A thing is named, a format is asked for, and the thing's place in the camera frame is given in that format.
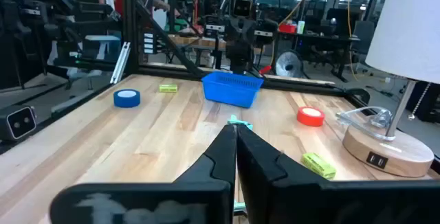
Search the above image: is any black desk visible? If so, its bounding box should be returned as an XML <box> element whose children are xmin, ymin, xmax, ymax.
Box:
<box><xmin>274</xmin><ymin>31</ymin><xmax>360</xmax><ymax>83</ymax></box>

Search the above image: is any white shade table lamp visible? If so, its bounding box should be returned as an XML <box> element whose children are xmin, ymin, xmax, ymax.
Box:
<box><xmin>342</xmin><ymin>0</ymin><xmax>440</xmax><ymax>179</ymax></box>

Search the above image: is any floor fan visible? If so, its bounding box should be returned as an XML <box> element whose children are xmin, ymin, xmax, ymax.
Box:
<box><xmin>274</xmin><ymin>49</ymin><xmax>305</xmax><ymax>79</ymax></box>

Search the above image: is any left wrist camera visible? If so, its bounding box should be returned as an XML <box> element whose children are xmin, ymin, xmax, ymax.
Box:
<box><xmin>232</xmin><ymin>0</ymin><xmax>255</xmax><ymax>19</ymax></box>

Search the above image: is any yellow cable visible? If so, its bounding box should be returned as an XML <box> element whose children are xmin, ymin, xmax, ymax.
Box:
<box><xmin>278</xmin><ymin>0</ymin><xmax>320</xmax><ymax>26</ymax></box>
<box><xmin>346</xmin><ymin>0</ymin><xmax>359</xmax><ymax>82</ymax></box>

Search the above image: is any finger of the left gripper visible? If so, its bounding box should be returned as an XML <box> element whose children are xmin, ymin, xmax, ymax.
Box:
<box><xmin>231</xmin><ymin>41</ymin><xmax>241</xmax><ymax>71</ymax></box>
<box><xmin>239</xmin><ymin>41</ymin><xmax>249</xmax><ymax>71</ymax></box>

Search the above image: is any light grey office chair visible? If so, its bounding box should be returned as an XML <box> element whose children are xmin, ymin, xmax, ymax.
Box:
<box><xmin>84</xmin><ymin>34</ymin><xmax>121</xmax><ymax>62</ymax></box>

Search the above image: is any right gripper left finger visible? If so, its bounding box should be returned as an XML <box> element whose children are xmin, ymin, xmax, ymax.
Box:
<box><xmin>49</xmin><ymin>124</ymin><xmax>239</xmax><ymax>224</ymax></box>

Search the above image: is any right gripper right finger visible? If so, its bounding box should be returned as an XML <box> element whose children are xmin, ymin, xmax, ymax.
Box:
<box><xmin>236</xmin><ymin>124</ymin><xmax>440</xmax><ymax>224</ymax></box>

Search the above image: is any silver aluminium rail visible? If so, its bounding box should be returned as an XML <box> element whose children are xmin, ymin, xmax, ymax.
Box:
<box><xmin>109</xmin><ymin>41</ymin><xmax>131</xmax><ymax>85</ymax></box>

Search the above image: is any red box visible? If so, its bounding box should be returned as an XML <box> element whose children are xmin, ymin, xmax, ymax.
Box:
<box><xmin>278</xmin><ymin>23</ymin><xmax>297</xmax><ymax>34</ymax></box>

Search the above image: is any wooden workstation table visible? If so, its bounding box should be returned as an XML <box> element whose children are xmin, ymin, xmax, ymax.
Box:
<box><xmin>167</xmin><ymin>34</ymin><xmax>228</xmax><ymax>52</ymax></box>

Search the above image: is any coiled white lamp cable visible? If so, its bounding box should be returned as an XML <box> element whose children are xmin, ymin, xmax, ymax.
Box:
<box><xmin>335</xmin><ymin>106</ymin><xmax>396</xmax><ymax>142</ymax></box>

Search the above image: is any blue tape roll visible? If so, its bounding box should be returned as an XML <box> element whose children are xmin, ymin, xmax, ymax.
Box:
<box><xmin>113</xmin><ymin>89</ymin><xmax>141</xmax><ymax>109</ymax></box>

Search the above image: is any red tape roll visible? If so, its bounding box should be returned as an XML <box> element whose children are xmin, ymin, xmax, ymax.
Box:
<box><xmin>296</xmin><ymin>106</ymin><xmax>326</xmax><ymax>128</ymax></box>

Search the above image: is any teal staple remover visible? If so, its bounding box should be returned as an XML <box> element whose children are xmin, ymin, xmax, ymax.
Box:
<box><xmin>226</xmin><ymin>114</ymin><xmax>254</xmax><ymax>131</ymax></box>

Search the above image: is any black office chair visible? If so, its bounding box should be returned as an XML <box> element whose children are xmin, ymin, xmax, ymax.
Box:
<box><xmin>350</xmin><ymin>20</ymin><xmax>376</xmax><ymax>58</ymax></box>

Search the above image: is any blue plastic basket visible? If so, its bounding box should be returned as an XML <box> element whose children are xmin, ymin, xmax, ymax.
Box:
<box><xmin>201</xmin><ymin>71</ymin><xmax>265</xmax><ymax>109</ymax></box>

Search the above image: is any black frame clamp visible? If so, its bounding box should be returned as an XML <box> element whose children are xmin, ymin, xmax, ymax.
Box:
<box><xmin>343</xmin><ymin>87</ymin><xmax>371</xmax><ymax>105</ymax></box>

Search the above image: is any black table-level camera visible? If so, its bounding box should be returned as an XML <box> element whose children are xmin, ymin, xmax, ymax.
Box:
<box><xmin>0</xmin><ymin>105</ymin><xmax>37</xmax><ymax>141</ymax></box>

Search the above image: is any black aluminium table frame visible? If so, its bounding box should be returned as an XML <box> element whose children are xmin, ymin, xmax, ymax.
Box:
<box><xmin>0</xmin><ymin>0</ymin><xmax>440</xmax><ymax>175</ymax></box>

